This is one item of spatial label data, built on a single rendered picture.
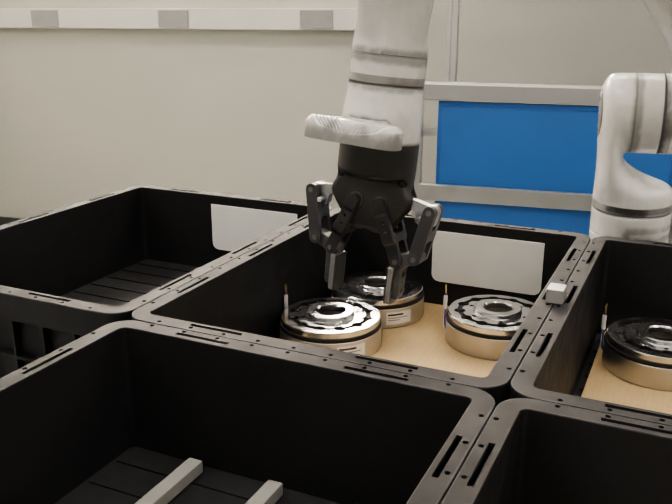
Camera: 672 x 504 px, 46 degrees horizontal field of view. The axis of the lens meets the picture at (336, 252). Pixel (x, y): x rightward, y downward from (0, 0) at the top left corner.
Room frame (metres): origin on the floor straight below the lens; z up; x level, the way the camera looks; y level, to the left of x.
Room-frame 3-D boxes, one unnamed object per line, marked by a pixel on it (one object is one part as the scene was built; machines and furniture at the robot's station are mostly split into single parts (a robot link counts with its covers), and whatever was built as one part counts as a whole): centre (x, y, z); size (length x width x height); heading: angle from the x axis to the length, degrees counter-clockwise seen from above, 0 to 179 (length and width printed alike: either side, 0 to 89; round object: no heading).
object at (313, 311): (0.75, 0.01, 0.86); 0.05 x 0.05 x 0.01
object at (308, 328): (0.75, 0.01, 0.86); 0.10 x 0.10 x 0.01
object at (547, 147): (2.44, -0.67, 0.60); 0.72 x 0.03 x 0.56; 73
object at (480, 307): (0.76, -0.17, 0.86); 0.05 x 0.05 x 0.01
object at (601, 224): (0.94, -0.36, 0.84); 0.09 x 0.09 x 0.17; 67
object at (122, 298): (0.82, 0.22, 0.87); 0.40 x 0.30 x 0.11; 155
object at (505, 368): (0.69, -0.05, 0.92); 0.40 x 0.30 x 0.02; 155
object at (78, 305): (0.82, 0.22, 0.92); 0.40 x 0.30 x 0.02; 155
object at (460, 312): (0.76, -0.17, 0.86); 0.10 x 0.10 x 0.01
